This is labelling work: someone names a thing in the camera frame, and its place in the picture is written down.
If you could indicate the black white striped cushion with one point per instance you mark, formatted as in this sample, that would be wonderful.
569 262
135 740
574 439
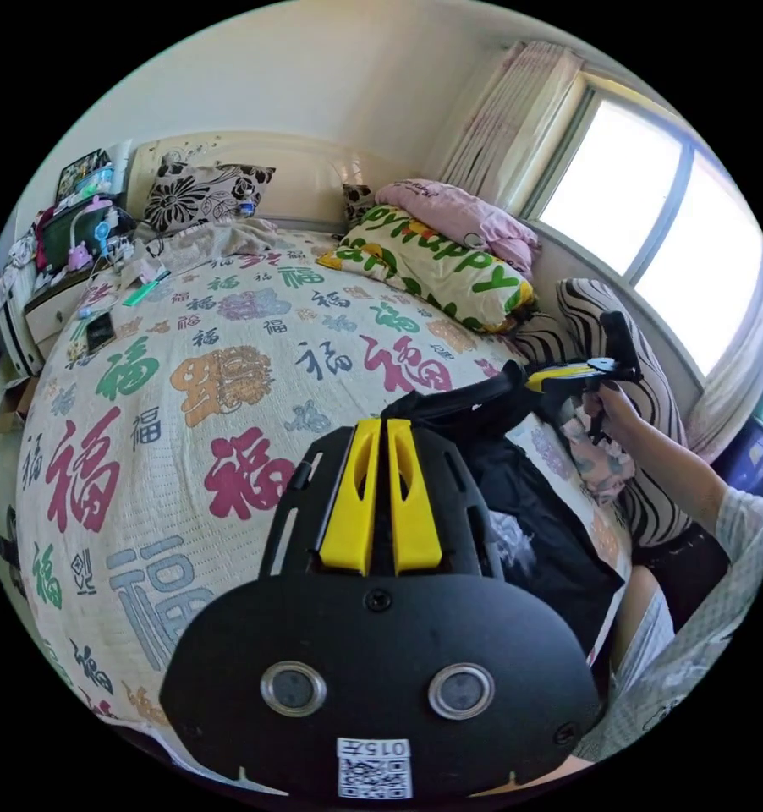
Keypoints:
641 444

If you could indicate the black flat case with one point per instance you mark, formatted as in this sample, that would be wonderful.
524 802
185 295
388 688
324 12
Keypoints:
100 333

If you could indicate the window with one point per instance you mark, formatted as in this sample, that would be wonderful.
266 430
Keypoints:
660 216

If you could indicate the large brown floral pillow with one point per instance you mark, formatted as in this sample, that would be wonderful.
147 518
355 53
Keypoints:
197 193

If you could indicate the white bedside cupboard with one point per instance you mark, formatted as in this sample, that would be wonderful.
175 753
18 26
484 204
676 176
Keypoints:
51 279

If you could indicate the clear water bottle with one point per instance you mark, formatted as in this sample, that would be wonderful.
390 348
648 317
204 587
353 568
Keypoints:
247 203

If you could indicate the small brown floral pillow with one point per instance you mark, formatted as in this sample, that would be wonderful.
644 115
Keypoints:
357 202

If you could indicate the black t-shirt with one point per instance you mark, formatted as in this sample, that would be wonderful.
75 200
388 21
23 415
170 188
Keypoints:
534 507

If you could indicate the person's right forearm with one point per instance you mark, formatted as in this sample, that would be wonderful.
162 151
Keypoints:
680 469

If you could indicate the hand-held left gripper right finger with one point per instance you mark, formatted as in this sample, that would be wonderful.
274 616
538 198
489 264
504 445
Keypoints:
416 507

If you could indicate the pink folded quilt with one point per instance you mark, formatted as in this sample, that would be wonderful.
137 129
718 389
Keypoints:
457 216

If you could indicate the person's body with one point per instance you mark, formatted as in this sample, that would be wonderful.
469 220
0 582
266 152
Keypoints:
705 609

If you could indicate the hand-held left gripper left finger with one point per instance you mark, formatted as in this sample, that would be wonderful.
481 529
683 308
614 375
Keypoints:
346 507

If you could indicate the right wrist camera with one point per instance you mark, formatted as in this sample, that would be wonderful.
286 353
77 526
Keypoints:
621 336

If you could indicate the white green yellow printed quilt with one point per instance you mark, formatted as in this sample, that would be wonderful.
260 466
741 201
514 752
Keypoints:
432 273

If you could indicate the bed with printed quilt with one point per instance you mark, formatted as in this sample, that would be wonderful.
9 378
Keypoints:
185 393

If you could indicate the pink floral cloth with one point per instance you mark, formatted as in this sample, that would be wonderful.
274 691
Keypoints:
600 463

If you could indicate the green flat comb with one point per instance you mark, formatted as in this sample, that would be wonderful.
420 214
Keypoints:
145 293

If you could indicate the beige crumpled blanket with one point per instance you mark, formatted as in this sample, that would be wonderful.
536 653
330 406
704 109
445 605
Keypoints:
229 244

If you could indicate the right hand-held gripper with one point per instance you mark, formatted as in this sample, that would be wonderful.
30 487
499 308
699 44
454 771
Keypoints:
613 371

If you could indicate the person's right hand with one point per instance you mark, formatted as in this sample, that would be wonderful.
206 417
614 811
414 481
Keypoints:
619 412

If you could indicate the blue storage box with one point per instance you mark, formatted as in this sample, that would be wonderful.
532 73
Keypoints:
759 444

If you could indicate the pale pink curtain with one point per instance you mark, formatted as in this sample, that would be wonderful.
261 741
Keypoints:
502 120

